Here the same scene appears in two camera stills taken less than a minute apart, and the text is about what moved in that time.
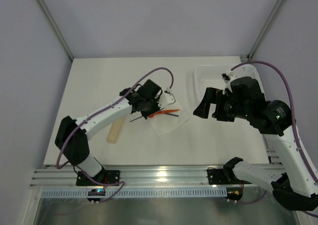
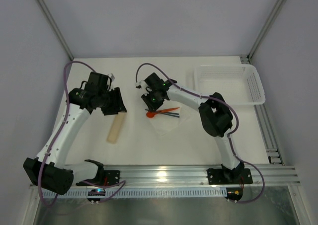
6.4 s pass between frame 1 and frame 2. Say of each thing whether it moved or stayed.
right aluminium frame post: stayed
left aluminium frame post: stayed
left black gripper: moved
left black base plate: stayed
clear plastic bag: stayed
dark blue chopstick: moved
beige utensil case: stayed
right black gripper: moved
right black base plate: stayed
